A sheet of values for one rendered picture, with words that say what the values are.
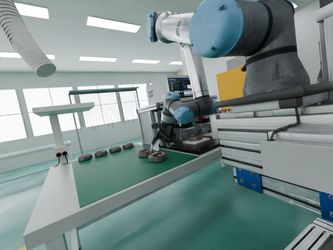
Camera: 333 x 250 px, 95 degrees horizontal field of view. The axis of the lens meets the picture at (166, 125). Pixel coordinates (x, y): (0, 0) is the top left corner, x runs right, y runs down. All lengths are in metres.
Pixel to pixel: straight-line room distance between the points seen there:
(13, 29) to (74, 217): 1.60
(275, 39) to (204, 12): 0.18
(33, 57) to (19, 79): 5.89
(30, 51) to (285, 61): 1.72
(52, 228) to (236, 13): 0.76
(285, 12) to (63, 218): 0.85
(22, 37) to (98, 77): 6.00
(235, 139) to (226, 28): 0.32
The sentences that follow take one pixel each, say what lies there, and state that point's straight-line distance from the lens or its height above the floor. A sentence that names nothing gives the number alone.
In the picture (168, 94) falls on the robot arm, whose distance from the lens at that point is 0.74.
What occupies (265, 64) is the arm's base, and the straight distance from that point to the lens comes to 0.48.
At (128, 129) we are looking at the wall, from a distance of 7.72.
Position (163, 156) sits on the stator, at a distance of 0.93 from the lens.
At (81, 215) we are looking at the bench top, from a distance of 0.68.
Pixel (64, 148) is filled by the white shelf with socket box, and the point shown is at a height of 0.88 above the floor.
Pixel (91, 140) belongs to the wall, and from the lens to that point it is 7.35.
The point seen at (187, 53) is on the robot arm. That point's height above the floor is 1.28.
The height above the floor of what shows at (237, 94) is 1.18.
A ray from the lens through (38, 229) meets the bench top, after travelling 0.68.
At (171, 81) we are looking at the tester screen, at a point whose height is 1.27.
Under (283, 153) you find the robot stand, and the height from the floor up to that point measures 0.93.
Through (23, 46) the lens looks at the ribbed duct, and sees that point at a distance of 1.82.
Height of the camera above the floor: 1.03
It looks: 5 degrees down
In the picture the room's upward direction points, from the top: 10 degrees counter-clockwise
